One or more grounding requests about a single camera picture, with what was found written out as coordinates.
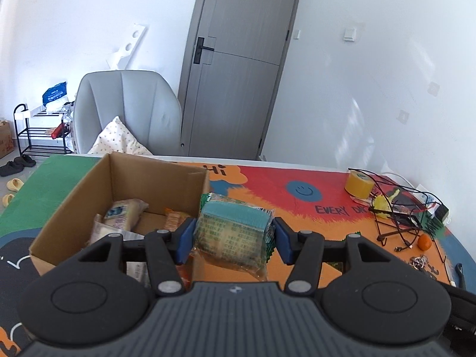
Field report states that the small clear snack packet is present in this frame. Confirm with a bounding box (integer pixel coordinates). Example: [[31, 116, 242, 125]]
[[124, 260, 151, 287]]

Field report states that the grey upholstered chair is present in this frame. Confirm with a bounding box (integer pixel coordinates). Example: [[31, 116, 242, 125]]
[[72, 70, 183, 156]]

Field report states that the large white snack packet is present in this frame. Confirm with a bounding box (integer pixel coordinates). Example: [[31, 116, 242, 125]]
[[89, 214, 145, 248]]

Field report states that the small orange snack packet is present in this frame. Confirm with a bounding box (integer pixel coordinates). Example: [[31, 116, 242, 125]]
[[175, 264, 194, 287]]

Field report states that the blue plastic pack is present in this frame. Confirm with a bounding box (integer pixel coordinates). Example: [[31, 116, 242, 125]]
[[42, 81, 68, 105]]

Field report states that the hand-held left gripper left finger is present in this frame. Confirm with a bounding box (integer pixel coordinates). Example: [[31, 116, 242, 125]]
[[72, 217, 198, 298]]

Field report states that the clear rice cracker packet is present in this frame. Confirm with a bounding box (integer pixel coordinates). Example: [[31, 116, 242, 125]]
[[102, 198, 150, 233]]

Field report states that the black usb cable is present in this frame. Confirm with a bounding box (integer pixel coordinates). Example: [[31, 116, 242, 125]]
[[394, 227, 421, 253]]

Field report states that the dark flat device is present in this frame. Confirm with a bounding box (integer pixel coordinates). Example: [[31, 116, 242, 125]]
[[390, 197, 425, 227]]

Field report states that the small printed cardboard box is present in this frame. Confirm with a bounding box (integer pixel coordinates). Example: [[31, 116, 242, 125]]
[[0, 120, 15, 160]]

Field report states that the white dotted cushion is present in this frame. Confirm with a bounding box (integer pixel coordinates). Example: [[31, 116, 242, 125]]
[[87, 116, 154, 156]]

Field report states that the white power strip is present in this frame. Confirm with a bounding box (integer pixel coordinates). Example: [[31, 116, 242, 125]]
[[414, 183, 450, 221]]

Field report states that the black door handle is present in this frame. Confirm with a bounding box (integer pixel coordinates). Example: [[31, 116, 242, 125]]
[[194, 37, 215, 64]]

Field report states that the colourful cartoon table mat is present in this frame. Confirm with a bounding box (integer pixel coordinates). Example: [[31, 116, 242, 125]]
[[0, 155, 465, 357]]

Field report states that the grey door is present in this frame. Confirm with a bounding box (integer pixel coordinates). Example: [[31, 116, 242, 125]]
[[178, 0, 303, 160]]

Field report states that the orange biscuit packet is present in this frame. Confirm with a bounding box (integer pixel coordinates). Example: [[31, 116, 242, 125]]
[[164, 208, 192, 233]]

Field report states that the white cable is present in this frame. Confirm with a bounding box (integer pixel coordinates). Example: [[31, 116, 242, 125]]
[[379, 172, 415, 187]]

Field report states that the black metal shoe rack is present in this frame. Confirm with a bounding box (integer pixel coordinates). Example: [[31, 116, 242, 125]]
[[14, 103, 75, 157]]

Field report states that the black wire stand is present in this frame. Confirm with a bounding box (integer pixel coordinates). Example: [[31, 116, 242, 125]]
[[368, 204, 447, 264]]

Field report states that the teal wafer packet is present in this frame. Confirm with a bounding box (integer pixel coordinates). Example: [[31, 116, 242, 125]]
[[189, 192, 276, 281]]

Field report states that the bunch of keys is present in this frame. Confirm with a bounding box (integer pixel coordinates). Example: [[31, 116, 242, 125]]
[[409, 255, 441, 279]]

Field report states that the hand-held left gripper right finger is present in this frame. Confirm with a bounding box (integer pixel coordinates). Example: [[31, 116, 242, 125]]
[[274, 217, 395, 298]]

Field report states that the brown cardboard box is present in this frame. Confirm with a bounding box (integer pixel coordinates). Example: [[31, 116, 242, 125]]
[[29, 151, 211, 278]]

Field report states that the yellow tape roll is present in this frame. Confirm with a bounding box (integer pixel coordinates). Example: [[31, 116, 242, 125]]
[[344, 169, 373, 198]]

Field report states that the white plastic bundle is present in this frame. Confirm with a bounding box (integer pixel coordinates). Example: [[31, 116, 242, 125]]
[[45, 100, 73, 114]]

